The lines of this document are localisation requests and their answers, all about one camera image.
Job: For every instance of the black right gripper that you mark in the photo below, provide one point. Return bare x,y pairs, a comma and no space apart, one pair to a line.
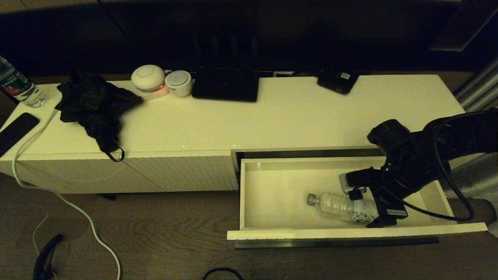
389,204

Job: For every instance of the white cylindrical speaker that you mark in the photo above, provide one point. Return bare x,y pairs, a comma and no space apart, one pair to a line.
179,83

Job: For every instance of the grey curtain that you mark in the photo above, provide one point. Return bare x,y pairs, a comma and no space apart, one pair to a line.
482,85

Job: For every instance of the dark angular panel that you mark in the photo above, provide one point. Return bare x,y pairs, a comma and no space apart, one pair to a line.
463,27

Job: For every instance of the black crumpled cloth bag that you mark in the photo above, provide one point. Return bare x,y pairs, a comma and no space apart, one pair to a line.
93,105

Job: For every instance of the white dome shaped device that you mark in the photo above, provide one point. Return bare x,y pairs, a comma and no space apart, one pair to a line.
148,77

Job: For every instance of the green labelled water bottle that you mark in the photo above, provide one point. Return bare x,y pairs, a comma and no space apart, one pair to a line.
19,87

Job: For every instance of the white low cabinet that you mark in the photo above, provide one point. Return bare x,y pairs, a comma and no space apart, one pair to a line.
272,124

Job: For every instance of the black router box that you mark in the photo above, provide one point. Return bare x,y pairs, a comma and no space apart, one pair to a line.
225,87

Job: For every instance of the clear plastic water bottle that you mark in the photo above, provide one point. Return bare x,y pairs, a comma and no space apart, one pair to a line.
334,205

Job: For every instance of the small black labelled box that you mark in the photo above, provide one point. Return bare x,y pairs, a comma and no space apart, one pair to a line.
336,83

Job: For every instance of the white fluted drawer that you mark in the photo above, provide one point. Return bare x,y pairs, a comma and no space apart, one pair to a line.
280,194

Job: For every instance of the white flat charging base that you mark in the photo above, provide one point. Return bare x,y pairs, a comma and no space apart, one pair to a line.
155,94

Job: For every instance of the black smartphone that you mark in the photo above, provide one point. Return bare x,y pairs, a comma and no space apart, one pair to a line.
15,132

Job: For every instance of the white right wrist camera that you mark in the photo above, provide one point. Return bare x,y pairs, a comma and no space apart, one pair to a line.
362,178

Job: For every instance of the white power socket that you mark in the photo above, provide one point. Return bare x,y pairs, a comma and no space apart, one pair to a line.
283,74

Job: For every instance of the large black television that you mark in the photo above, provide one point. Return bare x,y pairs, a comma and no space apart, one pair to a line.
272,35

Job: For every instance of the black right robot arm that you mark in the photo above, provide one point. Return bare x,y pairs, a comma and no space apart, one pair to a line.
389,134

